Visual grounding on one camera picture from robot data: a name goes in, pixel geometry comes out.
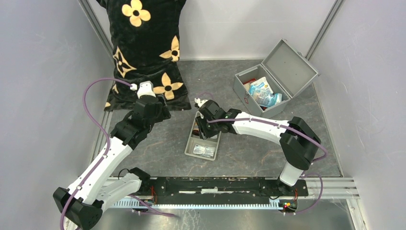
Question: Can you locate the clear bag of wipes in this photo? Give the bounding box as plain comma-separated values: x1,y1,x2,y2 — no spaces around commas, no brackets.
192,144,216,158

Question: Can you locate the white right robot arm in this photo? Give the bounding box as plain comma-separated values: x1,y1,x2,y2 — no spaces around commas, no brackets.
194,98,325,196

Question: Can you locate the grey plastic divider tray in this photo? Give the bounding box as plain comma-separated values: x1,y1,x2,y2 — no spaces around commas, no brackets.
184,112,221,161

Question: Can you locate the blue gauze packet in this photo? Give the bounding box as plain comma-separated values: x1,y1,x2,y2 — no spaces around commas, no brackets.
249,85,282,108

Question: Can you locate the amber pill bottle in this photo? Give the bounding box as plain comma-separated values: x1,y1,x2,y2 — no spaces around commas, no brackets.
192,126,200,137

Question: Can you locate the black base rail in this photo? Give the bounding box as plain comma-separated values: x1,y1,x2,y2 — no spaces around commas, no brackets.
135,177,309,205

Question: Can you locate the white wipes packet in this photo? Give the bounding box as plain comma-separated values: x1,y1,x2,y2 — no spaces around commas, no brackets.
248,77,274,94

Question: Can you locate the black floral velvet cloth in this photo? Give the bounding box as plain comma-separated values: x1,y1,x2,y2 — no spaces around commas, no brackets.
99,0,191,111

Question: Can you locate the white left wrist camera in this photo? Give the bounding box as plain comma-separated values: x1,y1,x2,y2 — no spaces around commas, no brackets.
130,81,156,98

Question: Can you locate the red first aid pouch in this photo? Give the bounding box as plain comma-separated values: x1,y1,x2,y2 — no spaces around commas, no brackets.
243,79,256,84

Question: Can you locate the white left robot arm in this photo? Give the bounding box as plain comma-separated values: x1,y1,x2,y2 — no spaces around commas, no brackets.
53,95,170,230

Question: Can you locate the silver metal case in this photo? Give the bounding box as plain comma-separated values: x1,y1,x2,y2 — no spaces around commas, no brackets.
233,38,320,118

